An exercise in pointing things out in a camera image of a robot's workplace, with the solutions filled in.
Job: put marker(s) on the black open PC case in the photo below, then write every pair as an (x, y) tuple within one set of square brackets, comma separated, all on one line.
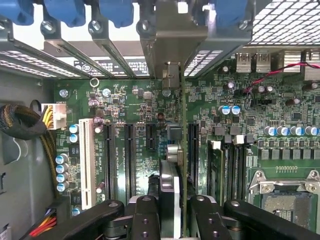
[(275, 20)]

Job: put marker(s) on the white power connector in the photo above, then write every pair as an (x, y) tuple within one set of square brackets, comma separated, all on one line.
[(58, 116)]

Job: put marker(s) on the long black expansion slot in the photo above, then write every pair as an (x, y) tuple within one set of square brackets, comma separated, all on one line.
[(130, 162), (110, 162), (194, 155)]

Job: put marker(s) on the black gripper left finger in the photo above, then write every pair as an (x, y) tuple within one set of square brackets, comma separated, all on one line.
[(145, 220)]

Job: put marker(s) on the green motherboard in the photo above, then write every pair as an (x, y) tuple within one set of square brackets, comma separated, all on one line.
[(140, 105)]

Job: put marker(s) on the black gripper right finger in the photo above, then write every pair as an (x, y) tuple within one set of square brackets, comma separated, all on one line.
[(210, 220)]

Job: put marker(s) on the metal USB port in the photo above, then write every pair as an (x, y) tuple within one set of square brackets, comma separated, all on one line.
[(263, 62), (243, 62)]

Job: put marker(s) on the metal CPU socket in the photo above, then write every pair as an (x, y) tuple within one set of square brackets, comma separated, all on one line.
[(282, 207)]

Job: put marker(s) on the short black expansion slot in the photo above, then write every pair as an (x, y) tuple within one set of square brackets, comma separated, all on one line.
[(151, 137)]

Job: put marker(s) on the metal expansion slot cover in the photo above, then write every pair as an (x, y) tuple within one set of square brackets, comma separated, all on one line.
[(5, 31)]

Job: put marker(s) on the black RAM slot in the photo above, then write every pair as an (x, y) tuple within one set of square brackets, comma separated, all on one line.
[(240, 170), (229, 170)]

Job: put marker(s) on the white expansion slot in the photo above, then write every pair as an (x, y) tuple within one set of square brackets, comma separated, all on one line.
[(87, 162)]

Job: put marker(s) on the blue slot latch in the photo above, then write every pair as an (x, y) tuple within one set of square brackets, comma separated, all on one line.
[(65, 12), (17, 12), (116, 12), (228, 12)]

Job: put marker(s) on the green RAM stick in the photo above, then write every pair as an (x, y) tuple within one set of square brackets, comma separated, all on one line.
[(217, 170)]

